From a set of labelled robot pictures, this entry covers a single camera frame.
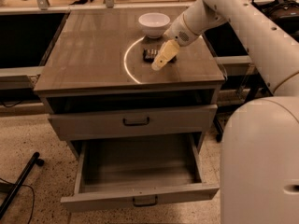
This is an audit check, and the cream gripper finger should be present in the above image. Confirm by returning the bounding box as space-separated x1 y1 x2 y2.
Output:
151 40 179 71

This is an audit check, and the rxbar chocolate bar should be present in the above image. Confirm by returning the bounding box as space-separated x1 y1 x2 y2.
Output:
143 49 177 63

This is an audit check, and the grey middle drawer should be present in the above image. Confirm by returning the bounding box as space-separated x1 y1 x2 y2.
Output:
49 105 217 141

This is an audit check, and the black caster leg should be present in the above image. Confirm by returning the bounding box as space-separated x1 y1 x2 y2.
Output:
213 116 224 143

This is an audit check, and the black headset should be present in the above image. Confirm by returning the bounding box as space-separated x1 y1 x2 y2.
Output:
251 0 299 30

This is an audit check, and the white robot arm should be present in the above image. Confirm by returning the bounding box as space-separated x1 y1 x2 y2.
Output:
152 0 299 224

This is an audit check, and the grey drawer cabinet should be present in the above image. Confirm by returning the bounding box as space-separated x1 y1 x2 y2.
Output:
35 8 224 154

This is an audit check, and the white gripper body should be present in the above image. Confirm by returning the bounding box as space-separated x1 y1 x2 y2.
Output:
165 14 199 47

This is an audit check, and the black floor cable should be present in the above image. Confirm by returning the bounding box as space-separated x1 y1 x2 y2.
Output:
0 177 36 224

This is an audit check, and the black stand leg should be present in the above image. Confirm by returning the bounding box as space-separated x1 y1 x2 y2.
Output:
0 152 44 218

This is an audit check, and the open grey bottom drawer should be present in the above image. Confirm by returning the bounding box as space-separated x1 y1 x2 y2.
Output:
61 133 220 212

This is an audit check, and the white ceramic bowl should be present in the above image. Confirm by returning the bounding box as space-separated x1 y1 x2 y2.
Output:
138 12 170 38

